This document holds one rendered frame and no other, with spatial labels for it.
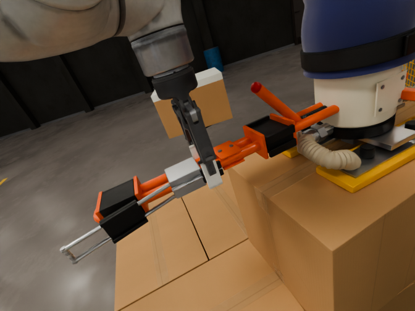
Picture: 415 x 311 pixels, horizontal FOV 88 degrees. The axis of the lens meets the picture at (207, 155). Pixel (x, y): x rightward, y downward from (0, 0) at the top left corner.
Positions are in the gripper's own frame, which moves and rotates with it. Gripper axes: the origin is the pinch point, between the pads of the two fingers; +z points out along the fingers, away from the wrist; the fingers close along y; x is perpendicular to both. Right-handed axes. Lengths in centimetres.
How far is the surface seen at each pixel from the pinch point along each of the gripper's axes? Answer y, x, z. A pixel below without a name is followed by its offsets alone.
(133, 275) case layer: 30, 41, 53
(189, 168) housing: -0.9, 3.4, -1.8
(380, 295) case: -20, -28, 45
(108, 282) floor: 84, 85, 107
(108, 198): -0.1, 20.2, -2.7
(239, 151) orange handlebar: -2.5, -7.3, -1.5
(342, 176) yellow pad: -10.0, -25.9, 10.8
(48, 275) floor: 122, 140, 107
